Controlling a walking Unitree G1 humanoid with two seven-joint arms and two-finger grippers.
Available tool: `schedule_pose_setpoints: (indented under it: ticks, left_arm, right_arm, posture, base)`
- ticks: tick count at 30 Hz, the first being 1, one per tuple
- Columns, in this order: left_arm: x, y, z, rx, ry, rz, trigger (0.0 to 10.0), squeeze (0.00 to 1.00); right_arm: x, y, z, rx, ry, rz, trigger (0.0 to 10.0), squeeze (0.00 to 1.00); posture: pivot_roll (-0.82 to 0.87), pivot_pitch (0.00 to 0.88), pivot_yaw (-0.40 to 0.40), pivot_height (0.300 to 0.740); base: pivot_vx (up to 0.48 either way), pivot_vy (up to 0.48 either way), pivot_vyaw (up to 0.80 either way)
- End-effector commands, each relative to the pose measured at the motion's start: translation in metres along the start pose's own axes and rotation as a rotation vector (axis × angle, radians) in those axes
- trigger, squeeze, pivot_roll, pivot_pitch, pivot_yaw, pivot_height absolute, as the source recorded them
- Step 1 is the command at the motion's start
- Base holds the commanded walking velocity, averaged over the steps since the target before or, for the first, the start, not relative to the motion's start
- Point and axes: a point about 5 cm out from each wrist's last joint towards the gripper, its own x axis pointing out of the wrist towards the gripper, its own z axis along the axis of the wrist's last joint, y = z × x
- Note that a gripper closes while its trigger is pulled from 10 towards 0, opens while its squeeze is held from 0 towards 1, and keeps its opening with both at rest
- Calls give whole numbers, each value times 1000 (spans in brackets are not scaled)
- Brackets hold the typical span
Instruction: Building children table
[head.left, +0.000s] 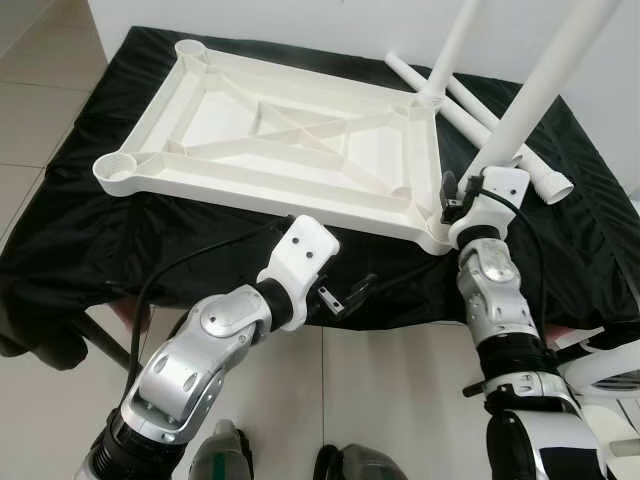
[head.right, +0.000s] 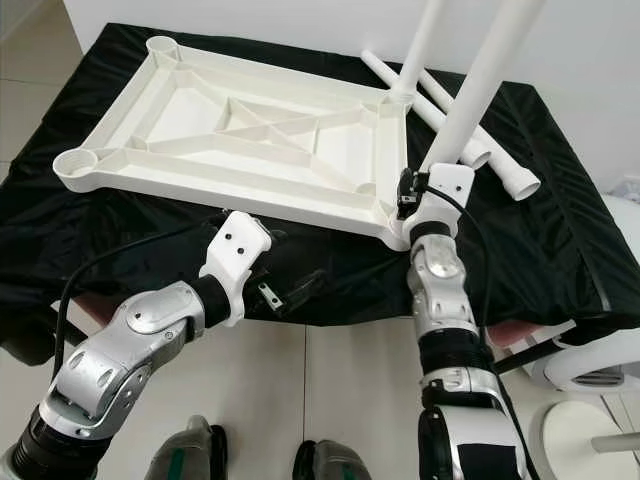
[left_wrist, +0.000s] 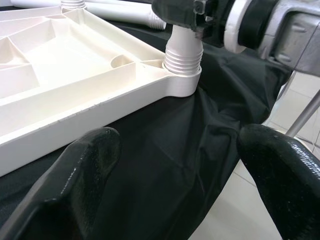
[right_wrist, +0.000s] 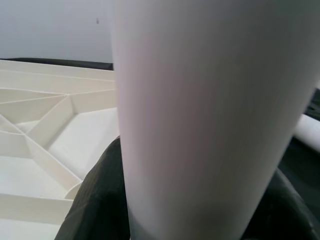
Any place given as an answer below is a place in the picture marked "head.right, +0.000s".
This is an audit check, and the grey robot leg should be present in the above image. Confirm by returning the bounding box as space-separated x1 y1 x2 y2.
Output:
290 440 371 480
145 415 226 480

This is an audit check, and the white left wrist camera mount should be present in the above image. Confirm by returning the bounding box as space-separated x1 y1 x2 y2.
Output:
198 212 273 326

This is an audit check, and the white plastic children table top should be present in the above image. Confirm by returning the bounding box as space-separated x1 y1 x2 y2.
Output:
53 35 416 251

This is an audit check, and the black table cloth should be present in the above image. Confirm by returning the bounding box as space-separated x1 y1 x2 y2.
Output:
0 22 640 366

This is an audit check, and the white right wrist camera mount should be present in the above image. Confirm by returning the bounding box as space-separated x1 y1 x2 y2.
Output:
402 163 476 241

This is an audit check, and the white round base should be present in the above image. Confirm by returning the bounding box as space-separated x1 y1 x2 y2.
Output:
540 400 640 480

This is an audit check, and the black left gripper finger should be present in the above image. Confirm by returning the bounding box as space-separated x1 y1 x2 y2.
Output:
280 268 327 306

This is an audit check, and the grey robot left leg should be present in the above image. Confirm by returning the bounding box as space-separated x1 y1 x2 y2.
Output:
145 415 226 480

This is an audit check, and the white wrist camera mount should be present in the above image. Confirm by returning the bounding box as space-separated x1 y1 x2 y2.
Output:
402 163 476 241
198 212 273 326

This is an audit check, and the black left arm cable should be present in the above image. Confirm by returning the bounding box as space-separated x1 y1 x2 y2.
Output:
55 210 233 351

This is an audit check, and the grey robot right leg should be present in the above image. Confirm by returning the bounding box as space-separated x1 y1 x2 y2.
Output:
290 440 371 480

